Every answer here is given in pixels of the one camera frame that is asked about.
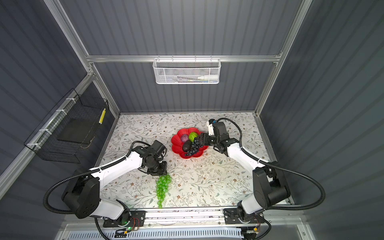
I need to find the white wire mesh basket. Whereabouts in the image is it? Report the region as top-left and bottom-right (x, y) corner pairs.
(153, 59), (222, 85)

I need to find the dark fake avocado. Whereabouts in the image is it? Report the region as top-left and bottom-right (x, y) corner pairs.
(182, 140), (192, 153)

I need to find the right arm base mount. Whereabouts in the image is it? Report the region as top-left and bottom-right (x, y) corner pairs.
(223, 207), (265, 225)

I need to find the aluminium front rail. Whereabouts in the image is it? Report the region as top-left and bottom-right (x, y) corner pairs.
(59, 206), (304, 232)

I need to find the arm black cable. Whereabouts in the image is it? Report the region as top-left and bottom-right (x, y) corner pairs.
(42, 140), (151, 240)
(215, 117), (326, 211)

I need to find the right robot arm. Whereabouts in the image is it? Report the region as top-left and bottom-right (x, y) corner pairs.
(198, 119), (291, 218)

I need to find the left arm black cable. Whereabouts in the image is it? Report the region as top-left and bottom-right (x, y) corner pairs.
(42, 140), (151, 240)

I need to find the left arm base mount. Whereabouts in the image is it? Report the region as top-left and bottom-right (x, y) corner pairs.
(103, 210), (147, 229)

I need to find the purple fake onion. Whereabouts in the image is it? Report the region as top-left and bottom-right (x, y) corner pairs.
(180, 134), (190, 143)

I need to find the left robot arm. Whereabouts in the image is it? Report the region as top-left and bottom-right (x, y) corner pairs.
(62, 141), (167, 220)

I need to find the red flower-shaped fruit bowl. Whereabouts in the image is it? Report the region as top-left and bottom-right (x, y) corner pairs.
(171, 128), (208, 159)

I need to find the floral table mat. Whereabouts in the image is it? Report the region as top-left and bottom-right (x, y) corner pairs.
(100, 113), (269, 208)

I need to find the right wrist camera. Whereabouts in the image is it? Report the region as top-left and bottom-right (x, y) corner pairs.
(207, 119), (216, 136)

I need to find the black wire basket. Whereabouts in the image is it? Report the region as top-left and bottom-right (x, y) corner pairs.
(24, 89), (109, 164)

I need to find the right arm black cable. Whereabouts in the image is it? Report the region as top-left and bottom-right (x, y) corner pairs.
(215, 117), (326, 211)

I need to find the black fake grape bunch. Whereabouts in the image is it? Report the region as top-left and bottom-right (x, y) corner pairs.
(185, 138), (203, 156)

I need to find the bumpy green fake fruit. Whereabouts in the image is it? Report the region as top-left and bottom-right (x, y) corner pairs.
(189, 132), (199, 142)

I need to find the green fake grape bunch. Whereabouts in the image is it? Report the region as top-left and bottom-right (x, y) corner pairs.
(156, 175), (172, 209)

